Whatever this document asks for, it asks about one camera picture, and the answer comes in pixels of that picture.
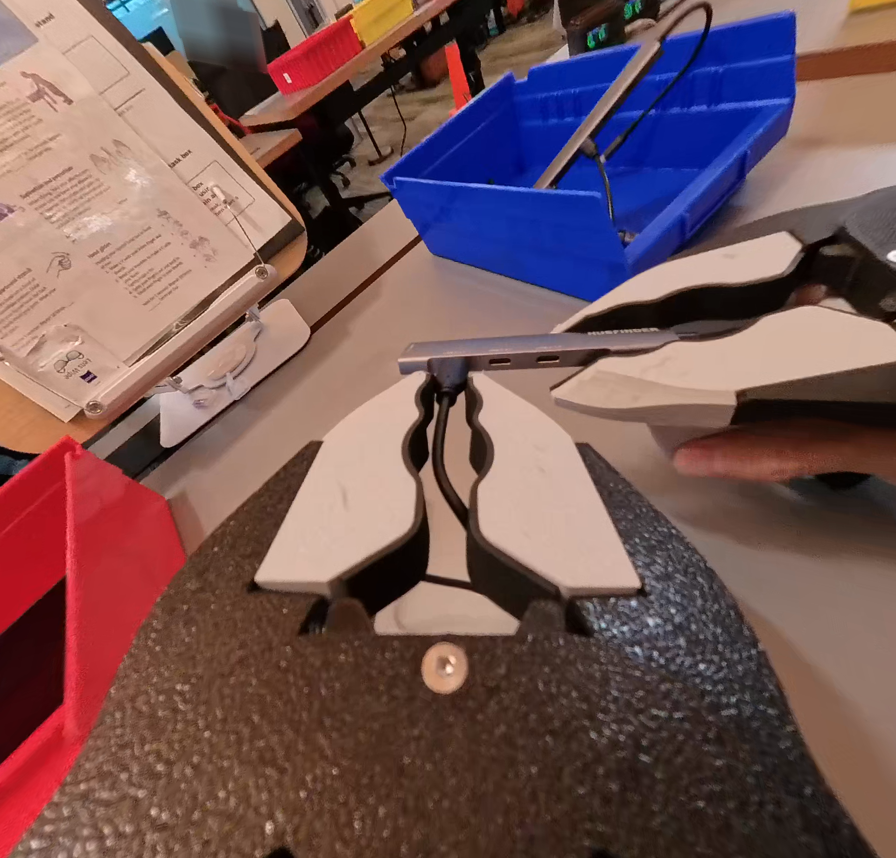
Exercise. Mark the laminated exercise sheet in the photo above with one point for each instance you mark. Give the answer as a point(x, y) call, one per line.
point(105, 228)

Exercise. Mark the instruction sheet on stand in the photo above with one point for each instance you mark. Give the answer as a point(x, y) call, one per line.
point(280, 326)

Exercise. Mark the blue plastic bin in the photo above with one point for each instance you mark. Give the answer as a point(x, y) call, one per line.
point(504, 228)

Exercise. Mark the wooden table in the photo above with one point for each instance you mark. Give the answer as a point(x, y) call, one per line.
point(430, 18)

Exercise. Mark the small yellow bin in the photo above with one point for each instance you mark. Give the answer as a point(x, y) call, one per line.
point(381, 14)

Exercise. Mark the person's right hand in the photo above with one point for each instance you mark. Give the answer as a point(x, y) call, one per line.
point(805, 455)

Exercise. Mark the red plastic bin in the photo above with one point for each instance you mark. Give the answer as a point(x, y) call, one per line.
point(119, 557)

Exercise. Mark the lens wipe packet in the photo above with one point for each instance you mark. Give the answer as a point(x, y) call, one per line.
point(70, 368)

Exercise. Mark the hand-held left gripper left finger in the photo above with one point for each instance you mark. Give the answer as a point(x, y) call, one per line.
point(343, 508)

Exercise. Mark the white instruction sheet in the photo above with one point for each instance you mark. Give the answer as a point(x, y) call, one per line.
point(105, 53)

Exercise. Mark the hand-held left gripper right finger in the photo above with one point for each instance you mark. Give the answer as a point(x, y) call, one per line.
point(553, 515)

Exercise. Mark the black battery charger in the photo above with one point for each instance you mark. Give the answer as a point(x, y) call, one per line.
point(602, 11)

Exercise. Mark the long red bin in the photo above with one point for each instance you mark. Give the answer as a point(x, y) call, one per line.
point(315, 60)

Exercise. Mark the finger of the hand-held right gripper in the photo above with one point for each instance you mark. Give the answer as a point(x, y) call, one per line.
point(700, 277)
point(770, 361)

